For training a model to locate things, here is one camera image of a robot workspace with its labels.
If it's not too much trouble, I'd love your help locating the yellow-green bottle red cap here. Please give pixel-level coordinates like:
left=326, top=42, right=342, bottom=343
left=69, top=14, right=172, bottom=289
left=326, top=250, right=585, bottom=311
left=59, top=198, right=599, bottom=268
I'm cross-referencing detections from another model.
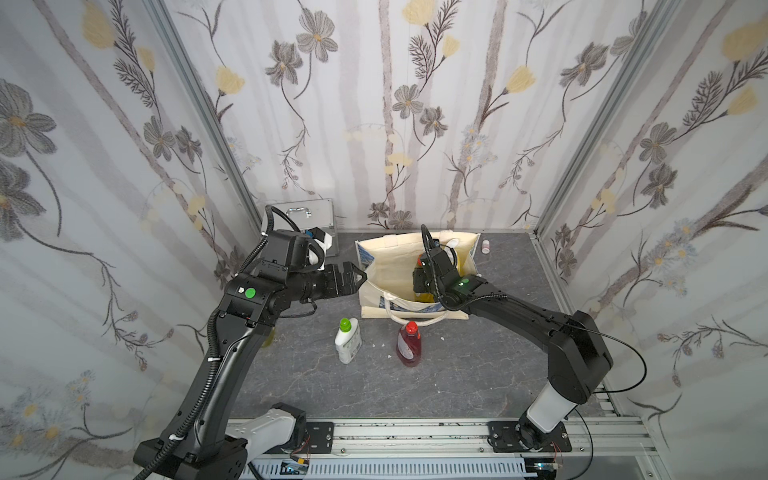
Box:
left=412, top=258, right=435, bottom=303

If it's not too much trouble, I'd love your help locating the cream canvas shopping bag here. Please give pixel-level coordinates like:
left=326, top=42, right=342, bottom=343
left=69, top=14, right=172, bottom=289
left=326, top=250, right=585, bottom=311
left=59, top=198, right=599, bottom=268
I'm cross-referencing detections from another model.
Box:
left=355, top=233, right=469, bottom=327

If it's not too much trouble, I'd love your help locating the white bottle green cap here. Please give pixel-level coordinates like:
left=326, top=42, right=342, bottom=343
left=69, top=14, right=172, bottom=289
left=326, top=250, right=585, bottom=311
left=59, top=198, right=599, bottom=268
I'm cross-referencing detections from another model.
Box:
left=334, top=318, right=362, bottom=365

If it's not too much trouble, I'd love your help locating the large yellow pump soap bottle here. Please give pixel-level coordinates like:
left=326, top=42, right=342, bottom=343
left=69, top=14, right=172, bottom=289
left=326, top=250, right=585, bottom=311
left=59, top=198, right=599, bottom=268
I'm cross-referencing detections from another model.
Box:
left=441, top=238, right=462, bottom=272

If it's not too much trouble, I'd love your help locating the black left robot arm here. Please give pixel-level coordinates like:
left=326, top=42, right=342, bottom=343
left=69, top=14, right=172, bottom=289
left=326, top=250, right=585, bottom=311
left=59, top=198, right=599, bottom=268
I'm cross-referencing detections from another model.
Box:
left=133, top=261, right=367, bottom=479

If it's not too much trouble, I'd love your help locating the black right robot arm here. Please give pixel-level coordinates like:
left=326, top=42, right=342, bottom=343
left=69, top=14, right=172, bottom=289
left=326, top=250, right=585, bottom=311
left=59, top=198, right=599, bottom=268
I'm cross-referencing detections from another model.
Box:
left=413, top=247, right=613, bottom=451

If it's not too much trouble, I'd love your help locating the red dish soap bottle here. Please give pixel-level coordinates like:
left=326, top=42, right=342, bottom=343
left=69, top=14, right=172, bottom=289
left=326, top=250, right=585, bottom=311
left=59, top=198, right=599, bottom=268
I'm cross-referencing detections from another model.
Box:
left=396, top=321, right=422, bottom=367

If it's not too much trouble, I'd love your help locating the silver metal case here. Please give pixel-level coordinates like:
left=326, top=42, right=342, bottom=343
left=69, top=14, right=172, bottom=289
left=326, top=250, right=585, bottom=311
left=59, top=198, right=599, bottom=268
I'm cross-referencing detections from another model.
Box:
left=274, top=199, right=336, bottom=236

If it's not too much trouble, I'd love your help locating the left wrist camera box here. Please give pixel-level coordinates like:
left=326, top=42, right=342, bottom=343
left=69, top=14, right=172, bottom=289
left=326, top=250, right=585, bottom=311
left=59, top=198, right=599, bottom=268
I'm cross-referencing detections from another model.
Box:
left=261, top=227, right=333, bottom=273

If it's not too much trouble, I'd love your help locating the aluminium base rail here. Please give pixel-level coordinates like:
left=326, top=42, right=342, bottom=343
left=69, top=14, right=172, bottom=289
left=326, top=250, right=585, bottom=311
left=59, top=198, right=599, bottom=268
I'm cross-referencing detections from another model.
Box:
left=242, top=414, right=671, bottom=479

